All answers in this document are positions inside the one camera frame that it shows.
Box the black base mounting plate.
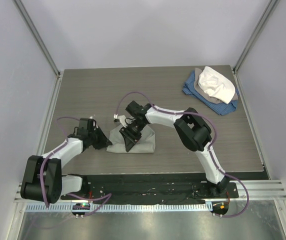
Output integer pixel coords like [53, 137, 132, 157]
[75, 173, 239, 205]

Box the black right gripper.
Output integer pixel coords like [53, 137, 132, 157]
[120, 119, 147, 152]

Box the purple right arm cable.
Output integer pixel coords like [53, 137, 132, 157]
[114, 91, 250, 218]

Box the aluminium frame post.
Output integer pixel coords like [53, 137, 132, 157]
[12, 0, 62, 77]
[232, 0, 281, 73]

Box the right aluminium frame post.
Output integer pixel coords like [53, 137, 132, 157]
[232, 0, 281, 73]

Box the blue checked cloth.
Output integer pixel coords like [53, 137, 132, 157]
[182, 70, 238, 116]

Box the beige grey cloth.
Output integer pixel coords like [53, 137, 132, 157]
[193, 67, 239, 104]

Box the left aluminium frame post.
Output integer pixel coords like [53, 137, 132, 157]
[12, 0, 62, 77]

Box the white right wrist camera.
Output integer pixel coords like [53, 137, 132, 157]
[113, 114, 127, 125]

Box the white cloth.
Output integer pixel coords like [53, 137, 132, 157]
[197, 66, 236, 104]

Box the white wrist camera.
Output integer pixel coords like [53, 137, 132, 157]
[89, 116, 98, 130]
[113, 114, 127, 125]

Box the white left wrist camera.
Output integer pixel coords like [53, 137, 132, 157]
[89, 116, 98, 130]

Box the front aluminium frame rail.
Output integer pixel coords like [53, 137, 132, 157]
[14, 179, 286, 203]

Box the grey cloth napkin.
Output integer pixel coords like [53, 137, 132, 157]
[106, 125, 156, 154]

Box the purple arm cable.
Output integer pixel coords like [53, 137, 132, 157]
[40, 116, 113, 218]
[114, 91, 250, 218]

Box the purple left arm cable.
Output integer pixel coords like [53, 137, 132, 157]
[40, 116, 113, 218]

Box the white slotted cable duct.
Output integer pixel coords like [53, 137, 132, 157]
[25, 202, 213, 213]

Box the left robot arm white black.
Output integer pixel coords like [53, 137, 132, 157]
[20, 117, 112, 206]

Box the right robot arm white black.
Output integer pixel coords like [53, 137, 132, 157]
[114, 101, 230, 198]

